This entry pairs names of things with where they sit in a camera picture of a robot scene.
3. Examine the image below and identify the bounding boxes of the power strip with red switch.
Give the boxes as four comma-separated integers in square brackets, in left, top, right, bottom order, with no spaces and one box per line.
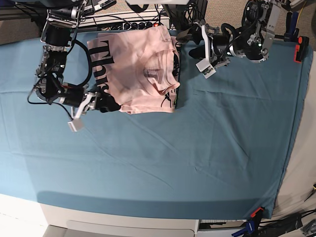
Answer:
[79,18,170,32]

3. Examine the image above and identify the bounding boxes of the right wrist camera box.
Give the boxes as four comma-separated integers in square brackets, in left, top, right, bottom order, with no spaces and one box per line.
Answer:
[68,119,83,132]

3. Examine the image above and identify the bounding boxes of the orange black clamp top right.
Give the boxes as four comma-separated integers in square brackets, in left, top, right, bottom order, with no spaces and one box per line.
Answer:
[294,36,310,63]

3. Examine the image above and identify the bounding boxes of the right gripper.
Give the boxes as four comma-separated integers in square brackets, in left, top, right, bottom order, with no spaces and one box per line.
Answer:
[74,91,121,115]

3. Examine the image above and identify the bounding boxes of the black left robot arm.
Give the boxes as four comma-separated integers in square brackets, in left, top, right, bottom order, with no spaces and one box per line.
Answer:
[176,0,289,69]

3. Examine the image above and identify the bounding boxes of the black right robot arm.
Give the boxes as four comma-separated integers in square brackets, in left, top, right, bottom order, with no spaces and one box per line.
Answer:
[32,0,120,120]

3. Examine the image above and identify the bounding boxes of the teal table cloth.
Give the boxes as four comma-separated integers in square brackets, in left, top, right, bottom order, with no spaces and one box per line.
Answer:
[0,39,313,219]

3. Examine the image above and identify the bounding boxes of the white table base panel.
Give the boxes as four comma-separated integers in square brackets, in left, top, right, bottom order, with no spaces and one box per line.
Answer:
[40,204,198,237]

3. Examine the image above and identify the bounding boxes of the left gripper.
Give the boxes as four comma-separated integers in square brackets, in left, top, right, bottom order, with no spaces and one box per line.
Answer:
[176,23,237,69]

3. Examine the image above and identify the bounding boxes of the blue black clamp upper right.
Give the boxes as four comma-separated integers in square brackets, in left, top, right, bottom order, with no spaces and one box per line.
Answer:
[275,12,299,42]

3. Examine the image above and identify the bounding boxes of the pink T-shirt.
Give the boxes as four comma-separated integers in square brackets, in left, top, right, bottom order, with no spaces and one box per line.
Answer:
[87,26,180,114]

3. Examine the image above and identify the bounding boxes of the orange blue clamp bottom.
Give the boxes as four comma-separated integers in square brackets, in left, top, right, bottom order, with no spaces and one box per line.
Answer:
[232,207,265,237]

